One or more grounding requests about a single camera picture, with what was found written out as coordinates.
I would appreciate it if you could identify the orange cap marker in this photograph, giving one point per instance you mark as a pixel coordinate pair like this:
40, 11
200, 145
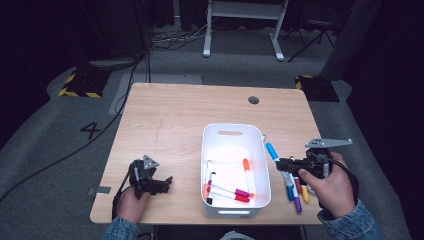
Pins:
246, 165

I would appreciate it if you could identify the dark blue cap marker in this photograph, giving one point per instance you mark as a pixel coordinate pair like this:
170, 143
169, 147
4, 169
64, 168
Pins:
291, 194

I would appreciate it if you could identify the grey stand base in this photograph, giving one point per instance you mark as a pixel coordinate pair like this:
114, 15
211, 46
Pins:
113, 63

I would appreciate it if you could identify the small white and black object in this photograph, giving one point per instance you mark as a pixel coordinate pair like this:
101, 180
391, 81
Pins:
310, 190

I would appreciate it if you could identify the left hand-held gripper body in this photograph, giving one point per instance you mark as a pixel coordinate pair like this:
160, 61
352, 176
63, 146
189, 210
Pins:
143, 175

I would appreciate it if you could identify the person's left hand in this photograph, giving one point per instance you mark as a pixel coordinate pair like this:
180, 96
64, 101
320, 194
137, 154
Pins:
130, 206

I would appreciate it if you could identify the salmon cap marker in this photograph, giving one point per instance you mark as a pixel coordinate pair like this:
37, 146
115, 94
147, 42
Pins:
204, 194

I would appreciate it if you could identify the black cap marker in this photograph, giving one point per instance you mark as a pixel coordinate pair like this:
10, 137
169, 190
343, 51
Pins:
209, 201

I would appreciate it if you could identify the white table frame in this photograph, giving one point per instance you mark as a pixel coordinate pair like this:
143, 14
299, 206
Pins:
207, 33

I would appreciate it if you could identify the magenta cap marker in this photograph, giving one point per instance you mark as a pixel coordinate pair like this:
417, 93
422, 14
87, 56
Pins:
242, 192

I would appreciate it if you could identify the black tripod stand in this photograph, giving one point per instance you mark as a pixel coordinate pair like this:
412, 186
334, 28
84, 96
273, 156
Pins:
305, 47

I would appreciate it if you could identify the grey tape strip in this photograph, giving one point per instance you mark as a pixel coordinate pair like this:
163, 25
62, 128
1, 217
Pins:
100, 190

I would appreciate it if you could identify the black yellow striped base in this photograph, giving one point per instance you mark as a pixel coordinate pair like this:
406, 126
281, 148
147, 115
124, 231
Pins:
85, 85
318, 90

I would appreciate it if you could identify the white plastic storage bin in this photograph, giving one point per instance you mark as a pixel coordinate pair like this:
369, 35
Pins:
233, 150

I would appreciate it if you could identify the person's leg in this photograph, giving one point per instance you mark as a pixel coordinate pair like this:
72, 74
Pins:
235, 236

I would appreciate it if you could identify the grey slanted panel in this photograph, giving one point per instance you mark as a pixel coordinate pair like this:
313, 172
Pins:
350, 40

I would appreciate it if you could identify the person's right hand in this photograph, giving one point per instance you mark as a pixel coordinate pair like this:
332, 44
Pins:
333, 193

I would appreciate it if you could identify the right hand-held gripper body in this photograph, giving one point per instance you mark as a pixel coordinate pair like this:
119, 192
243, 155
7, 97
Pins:
318, 163

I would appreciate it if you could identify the light blue cap marker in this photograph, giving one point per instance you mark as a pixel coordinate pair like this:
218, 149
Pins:
272, 151

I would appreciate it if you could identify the green cap marker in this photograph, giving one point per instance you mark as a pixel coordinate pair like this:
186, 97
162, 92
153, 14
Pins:
263, 136

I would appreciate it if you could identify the yellow cap marker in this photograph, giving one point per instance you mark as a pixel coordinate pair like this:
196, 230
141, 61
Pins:
305, 196

